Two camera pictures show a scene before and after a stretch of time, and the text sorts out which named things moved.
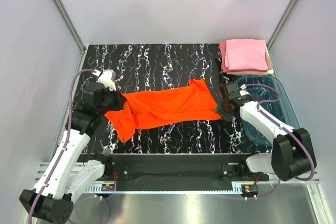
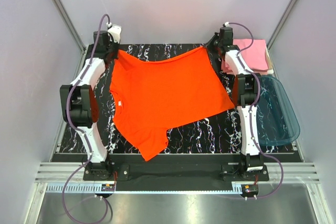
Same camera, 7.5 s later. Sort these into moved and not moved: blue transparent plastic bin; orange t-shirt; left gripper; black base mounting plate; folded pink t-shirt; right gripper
Moved: left gripper; orange t-shirt; right gripper
Not moved: blue transparent plastic bin; folded pink t-shirt; black base mounting plate
